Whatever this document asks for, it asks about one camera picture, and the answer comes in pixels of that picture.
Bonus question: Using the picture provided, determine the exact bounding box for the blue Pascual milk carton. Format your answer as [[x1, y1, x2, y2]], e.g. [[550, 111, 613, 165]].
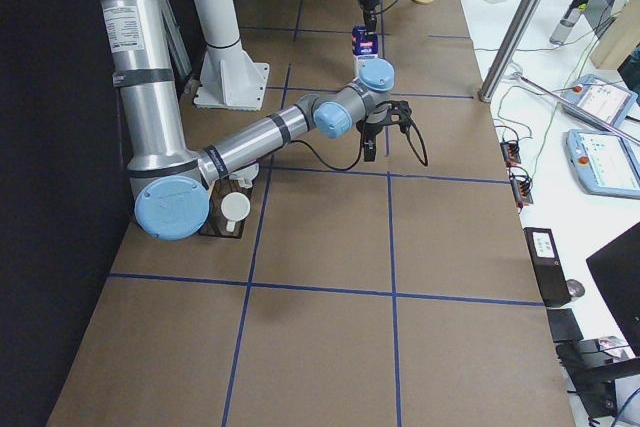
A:
[[351, 25, 378, 77]]

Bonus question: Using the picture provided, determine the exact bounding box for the teach pendant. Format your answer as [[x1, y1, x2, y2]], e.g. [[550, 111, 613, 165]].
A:
[[561, 74, 638, 128], [565, 129, 639, 199]]

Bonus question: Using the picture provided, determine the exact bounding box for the black wire mug rack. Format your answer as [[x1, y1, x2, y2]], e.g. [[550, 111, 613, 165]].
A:
[[198, 179, 251, 239]]

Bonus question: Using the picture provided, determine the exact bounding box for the white ribbed HOME mug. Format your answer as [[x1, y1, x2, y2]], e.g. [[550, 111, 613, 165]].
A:
[[220, 192, 251, 233]]

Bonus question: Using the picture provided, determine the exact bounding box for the black box with white label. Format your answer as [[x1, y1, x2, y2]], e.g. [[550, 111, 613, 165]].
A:
[[523, 227, 571, 308]]

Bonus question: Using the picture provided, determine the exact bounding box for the far teach pendant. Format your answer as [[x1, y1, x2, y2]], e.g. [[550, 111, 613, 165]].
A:
[[561, 74, 638, 128]]

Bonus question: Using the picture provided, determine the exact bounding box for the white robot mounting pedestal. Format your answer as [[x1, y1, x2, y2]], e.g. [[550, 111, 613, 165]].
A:
[[194, 0, 270, 111]]

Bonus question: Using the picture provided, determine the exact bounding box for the black monitor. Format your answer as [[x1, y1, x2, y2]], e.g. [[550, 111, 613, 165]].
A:
[[587, 224, 640, 356]]

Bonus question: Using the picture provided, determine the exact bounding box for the near teach pendant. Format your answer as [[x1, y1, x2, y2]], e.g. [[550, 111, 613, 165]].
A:
[[565, 129, 639, 199]]

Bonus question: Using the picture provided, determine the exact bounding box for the clear water bottle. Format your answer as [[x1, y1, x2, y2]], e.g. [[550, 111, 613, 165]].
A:
[[549, 0, 589, 45]]

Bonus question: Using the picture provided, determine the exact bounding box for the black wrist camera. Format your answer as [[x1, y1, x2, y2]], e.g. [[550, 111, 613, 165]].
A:
[[388, 100, 414, 135]]

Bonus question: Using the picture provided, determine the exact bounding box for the aluminium frame post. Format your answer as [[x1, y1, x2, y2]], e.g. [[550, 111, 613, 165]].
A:
[[478, 0, 541, 103]]

